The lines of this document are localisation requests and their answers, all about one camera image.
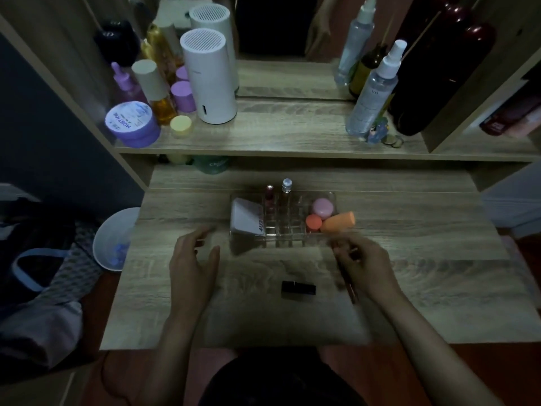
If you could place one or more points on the person's left hand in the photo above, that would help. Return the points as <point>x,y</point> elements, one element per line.
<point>190,274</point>

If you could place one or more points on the person's right hand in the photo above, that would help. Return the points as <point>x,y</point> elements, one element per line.
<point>372,270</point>

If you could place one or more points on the short black lipstick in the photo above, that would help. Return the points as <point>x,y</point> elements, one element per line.
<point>298,288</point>

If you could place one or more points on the clear acrylic makeup organizer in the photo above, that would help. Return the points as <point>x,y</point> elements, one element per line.
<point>287,232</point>

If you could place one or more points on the person's left forearm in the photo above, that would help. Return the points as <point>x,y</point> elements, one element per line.
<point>173,363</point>

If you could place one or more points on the person's right forearm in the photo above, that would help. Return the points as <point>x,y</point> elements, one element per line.
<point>431,359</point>

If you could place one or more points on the wooden desk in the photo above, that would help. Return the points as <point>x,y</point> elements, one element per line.
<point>444,291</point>

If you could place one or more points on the person's black shorts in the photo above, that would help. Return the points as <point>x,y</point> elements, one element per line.
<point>279,380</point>

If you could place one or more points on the orange makeup sponge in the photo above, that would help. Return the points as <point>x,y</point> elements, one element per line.
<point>338,222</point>

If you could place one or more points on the red-orange round makeup sponge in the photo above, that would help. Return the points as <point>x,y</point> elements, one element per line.
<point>313,223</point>

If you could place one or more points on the white compact case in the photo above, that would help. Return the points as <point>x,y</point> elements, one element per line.
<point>245,217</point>

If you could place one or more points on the pink round makeup sponge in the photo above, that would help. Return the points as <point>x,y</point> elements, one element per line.
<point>323,208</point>

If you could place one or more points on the white trash bin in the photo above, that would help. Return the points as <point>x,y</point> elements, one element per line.
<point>112,241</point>

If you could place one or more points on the green jar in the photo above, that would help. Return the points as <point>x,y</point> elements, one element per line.
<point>211,164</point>

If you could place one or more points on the pale yellow container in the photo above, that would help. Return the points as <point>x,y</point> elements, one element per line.
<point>179,159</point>

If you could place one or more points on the small blue figurine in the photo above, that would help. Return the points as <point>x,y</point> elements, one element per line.
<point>377,131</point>

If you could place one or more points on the small yellow jar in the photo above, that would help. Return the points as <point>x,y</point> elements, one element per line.
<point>181,125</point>

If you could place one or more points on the purple cream jar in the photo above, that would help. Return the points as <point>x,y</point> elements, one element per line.
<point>131,124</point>

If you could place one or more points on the wooden shelf unit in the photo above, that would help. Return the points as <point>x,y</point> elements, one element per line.
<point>287,131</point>

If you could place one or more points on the clear spray bottle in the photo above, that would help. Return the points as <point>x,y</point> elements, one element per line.
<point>374,97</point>

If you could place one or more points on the small purple-capped jar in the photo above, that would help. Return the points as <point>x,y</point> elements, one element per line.
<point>183,96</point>

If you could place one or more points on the amber bottle with beige cap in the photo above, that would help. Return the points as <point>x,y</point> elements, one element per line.
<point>154,90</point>

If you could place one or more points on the light wooden cabinet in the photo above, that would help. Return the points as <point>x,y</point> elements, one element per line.
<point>38,391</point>

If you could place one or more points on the white cylindrical humidifier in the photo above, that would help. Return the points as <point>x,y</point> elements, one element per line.
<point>209,80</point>

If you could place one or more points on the purple dropper bottle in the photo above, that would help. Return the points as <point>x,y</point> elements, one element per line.
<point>126,86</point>

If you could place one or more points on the dark red bottle lying flat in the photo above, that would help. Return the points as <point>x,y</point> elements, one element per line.
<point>507,118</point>

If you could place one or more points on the mirror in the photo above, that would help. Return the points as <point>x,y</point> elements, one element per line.
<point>287,80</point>

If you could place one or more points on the large dark red bottle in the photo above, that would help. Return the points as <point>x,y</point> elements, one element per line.
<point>439,71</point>

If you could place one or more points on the black glossy bottle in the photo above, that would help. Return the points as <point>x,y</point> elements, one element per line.
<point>115,48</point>

